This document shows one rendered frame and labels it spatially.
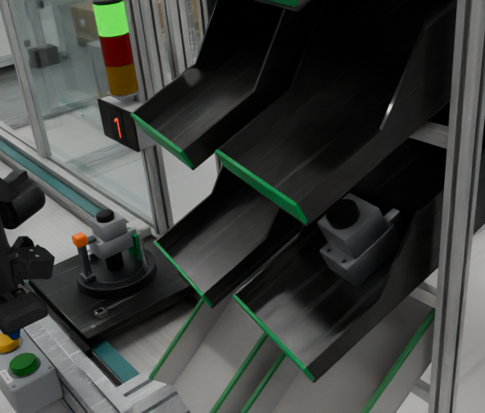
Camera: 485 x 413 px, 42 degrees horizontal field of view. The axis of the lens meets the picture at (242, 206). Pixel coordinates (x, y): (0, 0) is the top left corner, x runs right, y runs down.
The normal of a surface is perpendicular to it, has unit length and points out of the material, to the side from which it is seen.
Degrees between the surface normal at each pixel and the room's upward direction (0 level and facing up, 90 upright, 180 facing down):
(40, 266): 92
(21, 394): 90
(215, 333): 45
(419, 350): 90
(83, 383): 0
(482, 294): 0
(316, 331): 25
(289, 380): 90
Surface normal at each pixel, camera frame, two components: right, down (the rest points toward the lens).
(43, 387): 0.63, 0.32
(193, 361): -0.68, -0.40
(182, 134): -0.44, -0.66
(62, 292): -0.09, -0.88
